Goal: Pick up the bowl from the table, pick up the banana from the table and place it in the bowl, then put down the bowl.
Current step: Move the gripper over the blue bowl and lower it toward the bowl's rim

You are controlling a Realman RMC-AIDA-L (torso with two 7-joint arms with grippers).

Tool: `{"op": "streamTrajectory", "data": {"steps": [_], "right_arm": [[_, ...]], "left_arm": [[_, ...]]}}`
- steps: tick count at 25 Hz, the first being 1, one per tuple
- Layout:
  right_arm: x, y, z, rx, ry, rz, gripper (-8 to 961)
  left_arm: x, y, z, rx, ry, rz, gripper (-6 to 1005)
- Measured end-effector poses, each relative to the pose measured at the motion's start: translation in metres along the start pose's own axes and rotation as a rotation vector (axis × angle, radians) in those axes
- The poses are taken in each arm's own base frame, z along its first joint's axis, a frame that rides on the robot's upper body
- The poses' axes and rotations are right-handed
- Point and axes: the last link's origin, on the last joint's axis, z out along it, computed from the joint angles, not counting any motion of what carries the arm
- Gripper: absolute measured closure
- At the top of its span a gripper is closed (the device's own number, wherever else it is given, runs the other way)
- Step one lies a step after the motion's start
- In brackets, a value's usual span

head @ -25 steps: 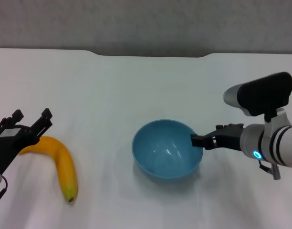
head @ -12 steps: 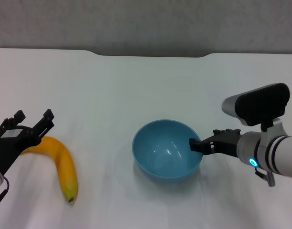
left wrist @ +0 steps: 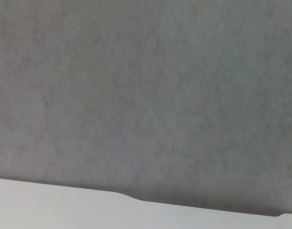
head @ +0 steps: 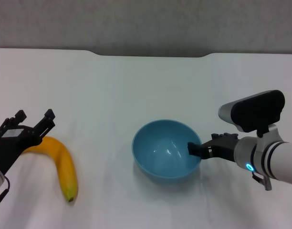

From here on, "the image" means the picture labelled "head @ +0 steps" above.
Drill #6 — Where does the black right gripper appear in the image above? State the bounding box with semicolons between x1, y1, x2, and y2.
188;133;240;163

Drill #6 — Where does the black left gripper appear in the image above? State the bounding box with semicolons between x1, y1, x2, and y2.
0;109;56;175

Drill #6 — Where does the blue bowl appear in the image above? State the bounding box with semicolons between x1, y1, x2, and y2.
132;119;203;184

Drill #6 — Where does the yellow banana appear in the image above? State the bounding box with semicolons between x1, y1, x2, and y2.
21;136;79;203

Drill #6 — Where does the right arm black connector cable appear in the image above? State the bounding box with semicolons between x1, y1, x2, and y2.
252;172;272;191

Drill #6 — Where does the arm black connector cable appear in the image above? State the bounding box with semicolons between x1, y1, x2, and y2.
252;172;272;191
0;177;10;208

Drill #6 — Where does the left arm black connector cable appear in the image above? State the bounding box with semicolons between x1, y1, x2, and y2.
0;177;10;208

